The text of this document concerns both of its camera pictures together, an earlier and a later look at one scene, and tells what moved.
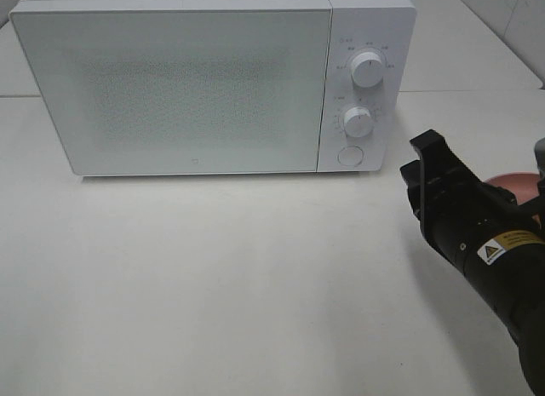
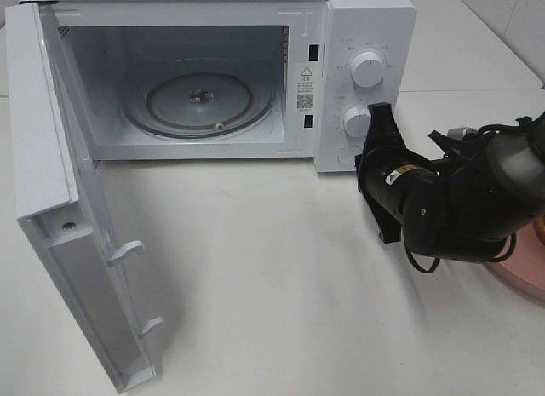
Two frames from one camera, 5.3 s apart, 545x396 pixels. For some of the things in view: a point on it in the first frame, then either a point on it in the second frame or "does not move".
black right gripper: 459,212 -> 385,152
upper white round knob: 367,70 does not move
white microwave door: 180,90 -> 60,192
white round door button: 350,156 does not move
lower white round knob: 358,122 does not move
